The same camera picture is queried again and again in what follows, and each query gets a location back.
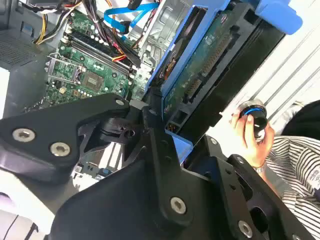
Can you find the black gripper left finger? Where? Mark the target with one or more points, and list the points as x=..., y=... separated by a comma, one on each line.
x=45, y=130

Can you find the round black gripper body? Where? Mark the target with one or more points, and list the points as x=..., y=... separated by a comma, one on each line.
x=112, y=212

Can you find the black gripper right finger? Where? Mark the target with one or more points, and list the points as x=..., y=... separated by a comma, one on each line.
x=240, y=190

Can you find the hard disk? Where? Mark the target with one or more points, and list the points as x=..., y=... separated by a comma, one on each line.
x=200, y=65

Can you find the person's hand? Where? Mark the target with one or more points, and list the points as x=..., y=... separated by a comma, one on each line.
x=250, y=145

